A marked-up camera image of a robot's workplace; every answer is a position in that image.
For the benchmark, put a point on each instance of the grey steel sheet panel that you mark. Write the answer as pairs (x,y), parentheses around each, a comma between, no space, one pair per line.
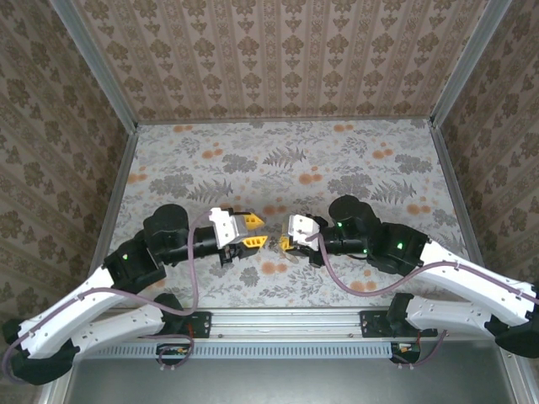
(295,383)

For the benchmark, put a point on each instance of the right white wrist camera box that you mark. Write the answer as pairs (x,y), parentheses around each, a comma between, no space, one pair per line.
(303,229)

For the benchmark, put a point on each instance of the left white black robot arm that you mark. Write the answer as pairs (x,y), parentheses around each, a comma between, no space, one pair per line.
(63,320)

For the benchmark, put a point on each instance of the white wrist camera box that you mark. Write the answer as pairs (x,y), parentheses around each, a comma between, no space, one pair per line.
(223,227)
(303,229)

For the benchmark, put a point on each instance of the aluminium table edge rail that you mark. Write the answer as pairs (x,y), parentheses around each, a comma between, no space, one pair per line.
(452,177)
(122,177)

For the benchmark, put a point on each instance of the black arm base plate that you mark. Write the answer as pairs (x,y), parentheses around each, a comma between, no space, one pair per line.
(375,324)
(201,324)

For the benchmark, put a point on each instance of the aluminium frame post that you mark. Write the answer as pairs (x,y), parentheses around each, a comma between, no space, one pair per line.
(463,67)
(97,71)

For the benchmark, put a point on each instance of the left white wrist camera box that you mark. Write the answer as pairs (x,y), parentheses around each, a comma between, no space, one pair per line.
(223,227)

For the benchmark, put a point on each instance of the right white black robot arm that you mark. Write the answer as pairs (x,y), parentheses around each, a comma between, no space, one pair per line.
(463,273)

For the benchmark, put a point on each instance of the black controller board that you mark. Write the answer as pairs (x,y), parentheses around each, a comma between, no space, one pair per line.
(172,353)
(406,352)

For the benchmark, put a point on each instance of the aluminium extrusion rail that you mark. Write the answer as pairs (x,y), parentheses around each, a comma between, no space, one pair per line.
(286,322)

